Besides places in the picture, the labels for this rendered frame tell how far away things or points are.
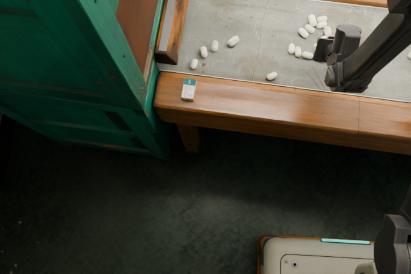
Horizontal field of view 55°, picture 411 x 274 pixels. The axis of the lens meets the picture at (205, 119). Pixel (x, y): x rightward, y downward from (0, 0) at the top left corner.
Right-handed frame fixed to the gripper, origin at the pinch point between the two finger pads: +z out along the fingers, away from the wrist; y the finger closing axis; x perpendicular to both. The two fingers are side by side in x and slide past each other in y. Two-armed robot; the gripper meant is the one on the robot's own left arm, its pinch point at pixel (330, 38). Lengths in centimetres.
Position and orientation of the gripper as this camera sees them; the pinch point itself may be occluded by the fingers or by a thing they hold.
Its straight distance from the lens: 118.7
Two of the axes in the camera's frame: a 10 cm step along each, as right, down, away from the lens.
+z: 1.2, -5.6, 8.2
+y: -9.9, -1.4, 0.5
